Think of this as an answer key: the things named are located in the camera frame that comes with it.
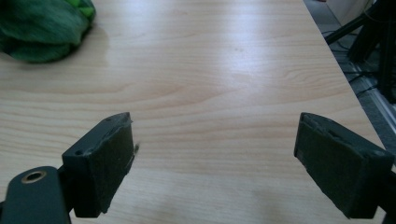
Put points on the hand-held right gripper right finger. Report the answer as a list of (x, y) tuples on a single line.
[(336, 168)]

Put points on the green cloth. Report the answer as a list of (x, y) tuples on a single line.
[(42, 28)]

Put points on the black stand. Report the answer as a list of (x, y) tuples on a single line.
[(372, 37)]

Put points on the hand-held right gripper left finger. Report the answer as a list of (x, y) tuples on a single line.
[(102, 165)]

